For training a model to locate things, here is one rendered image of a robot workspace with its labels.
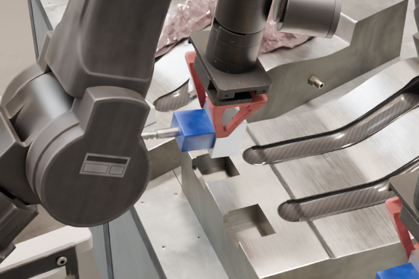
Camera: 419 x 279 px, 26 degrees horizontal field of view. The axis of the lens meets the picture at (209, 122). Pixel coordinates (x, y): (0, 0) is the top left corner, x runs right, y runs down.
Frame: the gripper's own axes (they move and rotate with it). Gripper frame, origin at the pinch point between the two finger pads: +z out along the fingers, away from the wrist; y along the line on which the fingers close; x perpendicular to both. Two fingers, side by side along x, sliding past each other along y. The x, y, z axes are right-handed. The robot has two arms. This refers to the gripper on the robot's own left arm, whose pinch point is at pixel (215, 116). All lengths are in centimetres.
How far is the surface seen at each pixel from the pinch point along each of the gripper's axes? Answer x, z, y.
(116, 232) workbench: -5, 62, 34
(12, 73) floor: -11, 118, 146
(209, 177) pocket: -1.5, 11.0, 0.2
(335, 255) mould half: -8.3, 4.8, -19.1
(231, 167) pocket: -3.9, 9.2, -0.3
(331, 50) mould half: -28.5, 8.9, 19.5
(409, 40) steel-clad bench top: -49, 14, 26
